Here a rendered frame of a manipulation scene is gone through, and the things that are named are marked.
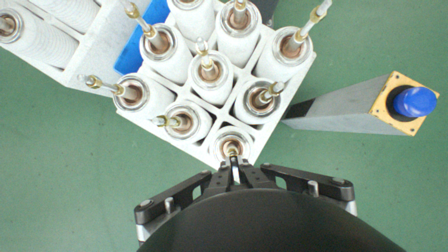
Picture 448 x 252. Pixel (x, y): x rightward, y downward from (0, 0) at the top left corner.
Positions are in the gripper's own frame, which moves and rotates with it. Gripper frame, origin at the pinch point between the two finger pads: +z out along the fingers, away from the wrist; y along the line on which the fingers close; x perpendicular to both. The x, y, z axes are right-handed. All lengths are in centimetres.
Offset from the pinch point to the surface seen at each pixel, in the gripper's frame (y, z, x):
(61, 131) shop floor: -72, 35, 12
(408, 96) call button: 23.8, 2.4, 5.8
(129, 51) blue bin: -29, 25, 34
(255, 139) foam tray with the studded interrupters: 6.7, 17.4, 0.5
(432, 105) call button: 26.5, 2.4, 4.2
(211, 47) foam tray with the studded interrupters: -1.6, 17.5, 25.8
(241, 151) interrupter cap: 1.9, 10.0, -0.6
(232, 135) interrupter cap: 0.5, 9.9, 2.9
